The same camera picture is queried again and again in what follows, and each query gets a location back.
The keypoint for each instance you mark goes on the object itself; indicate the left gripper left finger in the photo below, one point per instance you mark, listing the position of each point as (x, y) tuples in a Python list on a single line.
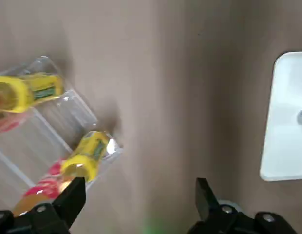
[(65, 207)]

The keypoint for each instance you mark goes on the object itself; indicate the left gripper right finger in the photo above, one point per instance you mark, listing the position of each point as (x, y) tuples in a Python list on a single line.
[(209, 207)]

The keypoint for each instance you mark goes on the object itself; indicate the white rectangular tray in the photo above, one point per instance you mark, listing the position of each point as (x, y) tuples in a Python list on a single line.
[(285, 122)]

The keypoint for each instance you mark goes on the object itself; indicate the clear acrylic shelf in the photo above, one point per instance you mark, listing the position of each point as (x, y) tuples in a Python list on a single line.
[(68, 114)]

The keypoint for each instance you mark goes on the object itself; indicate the orange tea bottle pink label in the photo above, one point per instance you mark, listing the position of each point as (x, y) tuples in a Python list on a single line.
[(5, 119), (43, 187)]

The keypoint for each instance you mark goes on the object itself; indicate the yellow drink bottle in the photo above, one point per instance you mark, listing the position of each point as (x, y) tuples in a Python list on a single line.
[(26, 92), (90, 156)]

